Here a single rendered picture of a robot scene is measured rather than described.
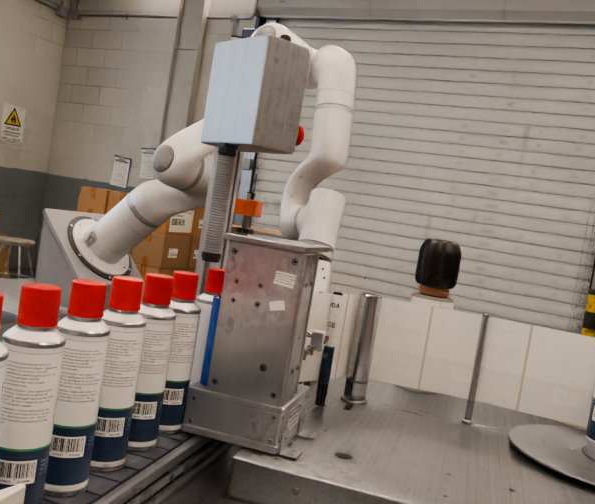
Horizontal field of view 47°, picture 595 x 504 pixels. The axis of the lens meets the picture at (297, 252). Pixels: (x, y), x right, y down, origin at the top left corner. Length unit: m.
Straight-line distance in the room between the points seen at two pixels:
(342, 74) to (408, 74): 4.36
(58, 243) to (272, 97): 0.90
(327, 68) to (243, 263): 0.85
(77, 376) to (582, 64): 5.29
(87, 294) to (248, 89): 0.63
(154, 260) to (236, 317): 4.20
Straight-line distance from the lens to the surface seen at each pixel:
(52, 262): 1.94
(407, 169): 5.82
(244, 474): 0.87
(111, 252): 1.94
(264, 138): 1.20
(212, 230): 1.22
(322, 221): 1.52
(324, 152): 1.56
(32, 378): 0.63
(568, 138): 5.62
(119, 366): 0.75
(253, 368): 0.87
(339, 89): 1.61
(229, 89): 1.27
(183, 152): 1.75
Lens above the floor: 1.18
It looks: 3 degrees down
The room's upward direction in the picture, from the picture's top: 9 degrees clockwise
